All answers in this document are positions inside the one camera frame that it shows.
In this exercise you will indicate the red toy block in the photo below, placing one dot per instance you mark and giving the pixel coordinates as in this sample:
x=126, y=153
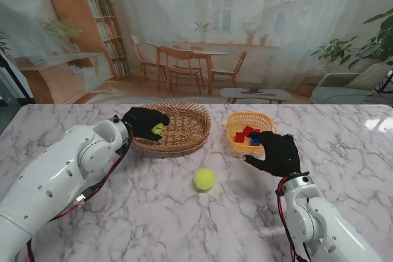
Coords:
x=239, y=137
x=256, y=130
x=247, y=130

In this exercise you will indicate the plain yellow tennis ball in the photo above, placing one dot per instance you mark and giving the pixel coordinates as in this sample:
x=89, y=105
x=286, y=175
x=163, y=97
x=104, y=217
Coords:
x=204, y=179

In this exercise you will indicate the black metal frame post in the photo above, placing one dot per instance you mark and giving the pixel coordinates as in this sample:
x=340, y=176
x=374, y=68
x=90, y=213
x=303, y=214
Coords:
x=17, y=79

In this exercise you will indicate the yellow tennis ball black logo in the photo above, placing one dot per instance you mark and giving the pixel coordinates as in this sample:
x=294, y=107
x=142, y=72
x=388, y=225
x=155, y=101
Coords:
x=157, y=129

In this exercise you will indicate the yellow plastic mesh basket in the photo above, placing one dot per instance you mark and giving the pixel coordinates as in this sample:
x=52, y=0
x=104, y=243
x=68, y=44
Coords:
x=242, y=117

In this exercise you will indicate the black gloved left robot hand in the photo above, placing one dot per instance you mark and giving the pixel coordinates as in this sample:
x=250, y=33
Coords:
x=141, y=121

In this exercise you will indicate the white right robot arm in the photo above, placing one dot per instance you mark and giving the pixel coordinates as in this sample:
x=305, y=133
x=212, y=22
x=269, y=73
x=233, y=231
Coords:
x=322, y=228

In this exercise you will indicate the black tripod stand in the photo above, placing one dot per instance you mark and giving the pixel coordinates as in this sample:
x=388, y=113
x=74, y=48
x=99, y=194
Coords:
x=386, y=82

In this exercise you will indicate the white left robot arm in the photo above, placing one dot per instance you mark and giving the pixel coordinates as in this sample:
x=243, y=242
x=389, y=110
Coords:
x=55, y=176

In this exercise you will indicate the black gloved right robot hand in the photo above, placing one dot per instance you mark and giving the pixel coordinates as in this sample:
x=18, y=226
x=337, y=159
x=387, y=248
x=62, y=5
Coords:
x=281, y=154

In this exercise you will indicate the woven wicker oval basket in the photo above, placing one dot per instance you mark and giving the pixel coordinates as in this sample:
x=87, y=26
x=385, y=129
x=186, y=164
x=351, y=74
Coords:
x=187, y=127

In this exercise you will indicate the blue toy block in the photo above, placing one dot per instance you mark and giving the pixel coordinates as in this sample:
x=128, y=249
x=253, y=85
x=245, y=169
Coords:
x=255, y=142

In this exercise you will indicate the printed room scene backdrop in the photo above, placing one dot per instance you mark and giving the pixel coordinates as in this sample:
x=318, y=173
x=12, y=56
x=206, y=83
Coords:
x=196, y=29

